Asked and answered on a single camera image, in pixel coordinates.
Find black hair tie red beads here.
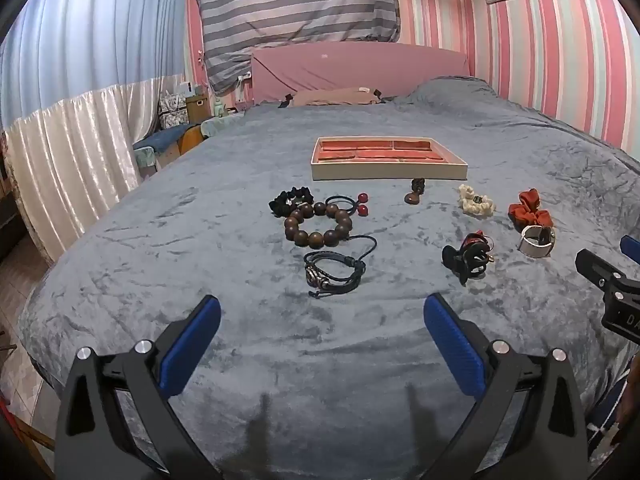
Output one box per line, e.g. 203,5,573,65
325,191,371,218

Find white cuff bracelet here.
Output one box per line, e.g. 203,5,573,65
517,226,557,259

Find black leather bracelet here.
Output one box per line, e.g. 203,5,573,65
303,235,378,297

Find wooden bead bracelet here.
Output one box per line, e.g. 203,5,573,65
284,201,354,250

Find cardboard storage box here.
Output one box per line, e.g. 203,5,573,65
185,94,210,123

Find white satin curtain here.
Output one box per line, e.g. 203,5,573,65
2,77,193,263

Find pale green cloth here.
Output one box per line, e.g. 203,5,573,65
200,115,246,138

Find person's dark striped clothing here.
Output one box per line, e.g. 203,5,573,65
587,355,628,453

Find red-lined jewelry tray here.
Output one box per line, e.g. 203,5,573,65
310,136,469,182

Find black scrunchie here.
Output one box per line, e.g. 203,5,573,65
268,186,315,218

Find grey striped hanging cloth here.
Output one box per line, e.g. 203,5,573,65
191,0,401,95

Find tan pillow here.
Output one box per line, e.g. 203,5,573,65
287,86,386,107

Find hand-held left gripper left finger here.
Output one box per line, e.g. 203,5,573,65
55,295,223,480

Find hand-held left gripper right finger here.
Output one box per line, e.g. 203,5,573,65
423,292,591,480

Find orange chair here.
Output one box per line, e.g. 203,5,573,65
179,127,203,156

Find brown teardrop pendant hair tie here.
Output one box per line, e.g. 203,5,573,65
404,177,426,206

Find orange scrunchie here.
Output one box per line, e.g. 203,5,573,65
508,188,555,231

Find blue curtain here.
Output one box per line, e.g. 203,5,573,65
0,0,193,131

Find patterned fabric bag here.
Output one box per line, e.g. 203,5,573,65
159,91,190,128

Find black and red claw clip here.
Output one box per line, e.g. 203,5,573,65
441,230,497,286

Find pink pillow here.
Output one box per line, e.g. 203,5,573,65
250,42,472,106

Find cream scrunchie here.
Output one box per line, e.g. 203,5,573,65
458,183,497,217

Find blue folded cloth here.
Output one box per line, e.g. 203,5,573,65
132,125,188,153

